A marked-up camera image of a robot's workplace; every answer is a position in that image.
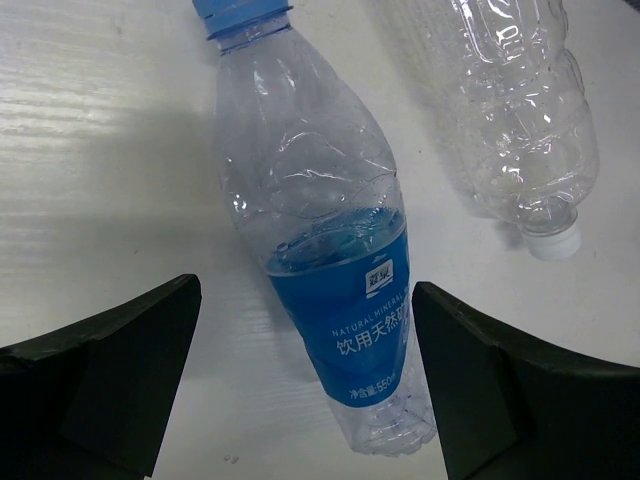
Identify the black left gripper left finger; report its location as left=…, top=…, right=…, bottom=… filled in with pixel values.
left=1, top=274, right=202, bottom=479

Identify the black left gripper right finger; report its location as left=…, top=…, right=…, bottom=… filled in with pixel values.
left=412, top=282, right=639, bottom=479

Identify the clear unlabelled plastic bottle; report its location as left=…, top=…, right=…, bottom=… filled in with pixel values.
left=365, top=1, right=600, bottom=261

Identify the blue label blue cap bottle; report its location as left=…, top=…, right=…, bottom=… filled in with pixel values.
left=194, top=1, right=436, bottom=457

